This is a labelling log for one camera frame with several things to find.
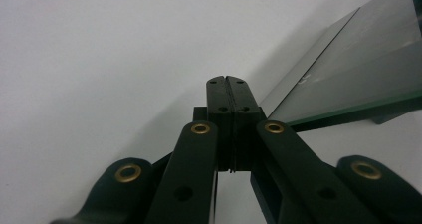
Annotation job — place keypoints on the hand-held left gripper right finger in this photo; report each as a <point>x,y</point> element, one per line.
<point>244,117</point>

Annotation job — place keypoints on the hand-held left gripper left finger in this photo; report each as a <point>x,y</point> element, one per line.
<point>219,117</point>

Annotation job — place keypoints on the black glass panel white border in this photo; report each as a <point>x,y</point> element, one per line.
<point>358,68</point>

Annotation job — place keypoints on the large white paper sheet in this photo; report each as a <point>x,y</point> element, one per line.
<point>99,58</point>

